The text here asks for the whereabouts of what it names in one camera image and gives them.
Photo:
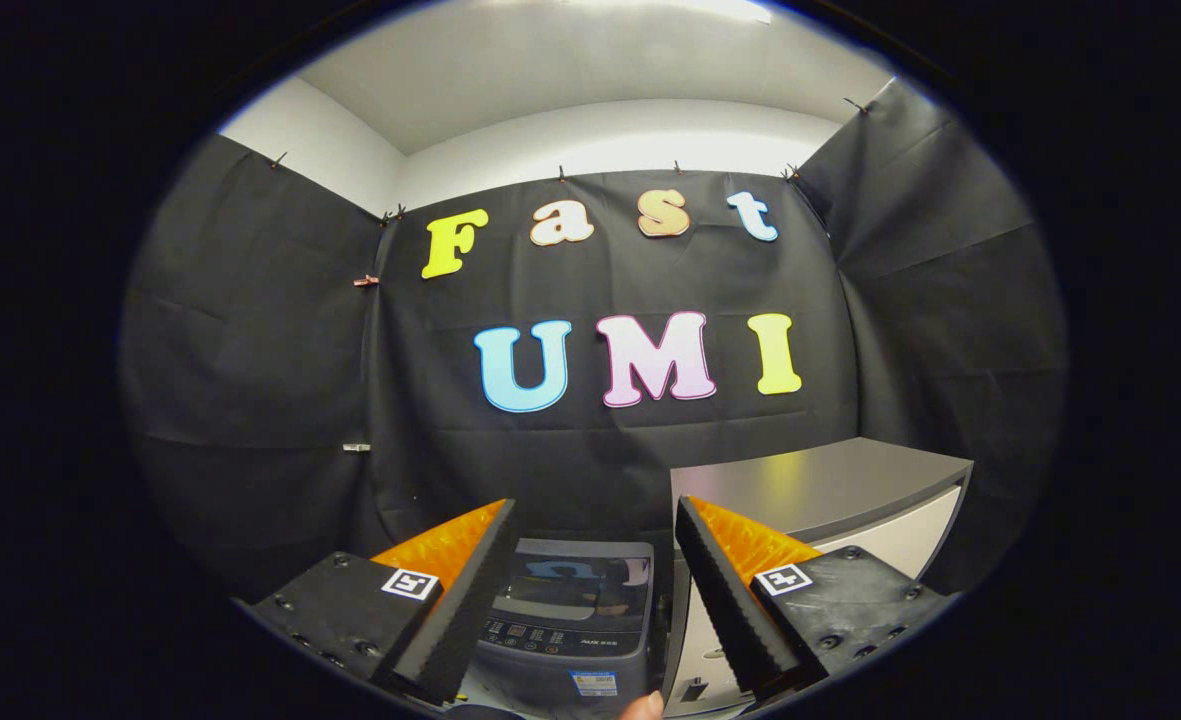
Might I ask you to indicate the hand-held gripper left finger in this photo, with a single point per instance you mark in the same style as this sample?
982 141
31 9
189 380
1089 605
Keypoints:
465 610

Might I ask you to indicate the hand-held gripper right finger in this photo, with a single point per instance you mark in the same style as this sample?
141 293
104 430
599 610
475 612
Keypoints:
725 600

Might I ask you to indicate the grey washing machine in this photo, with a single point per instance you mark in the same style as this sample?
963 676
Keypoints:
570 640

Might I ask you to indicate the grey-topped white cabinet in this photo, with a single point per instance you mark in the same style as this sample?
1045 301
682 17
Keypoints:
820 480

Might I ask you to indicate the black backdrop cloth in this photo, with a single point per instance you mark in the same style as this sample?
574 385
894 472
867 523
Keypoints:
250 350

